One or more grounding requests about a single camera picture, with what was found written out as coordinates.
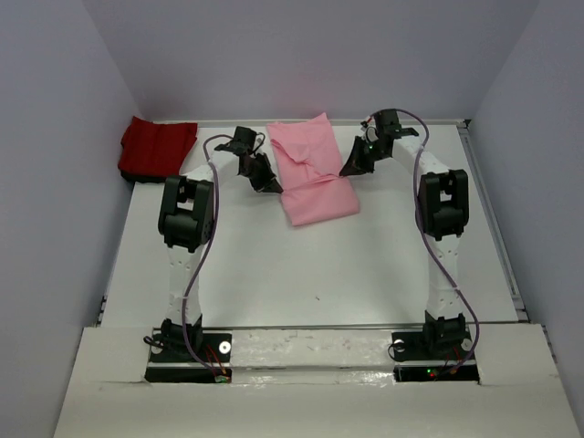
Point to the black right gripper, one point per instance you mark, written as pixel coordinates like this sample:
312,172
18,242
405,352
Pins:
356,163

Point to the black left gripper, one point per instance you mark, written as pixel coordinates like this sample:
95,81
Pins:
260,184

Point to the pink t shirt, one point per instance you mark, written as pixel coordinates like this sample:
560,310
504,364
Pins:
309,162

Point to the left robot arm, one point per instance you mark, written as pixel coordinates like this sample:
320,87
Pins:
188,222

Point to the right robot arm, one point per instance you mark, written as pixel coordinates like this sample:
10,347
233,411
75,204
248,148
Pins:
441,213

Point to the red folded t shirt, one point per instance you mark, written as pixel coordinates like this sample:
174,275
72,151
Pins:
151,152

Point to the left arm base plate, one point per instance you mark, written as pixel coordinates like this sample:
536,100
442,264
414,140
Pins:
172,363

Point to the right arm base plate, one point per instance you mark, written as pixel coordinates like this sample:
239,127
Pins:
413,362

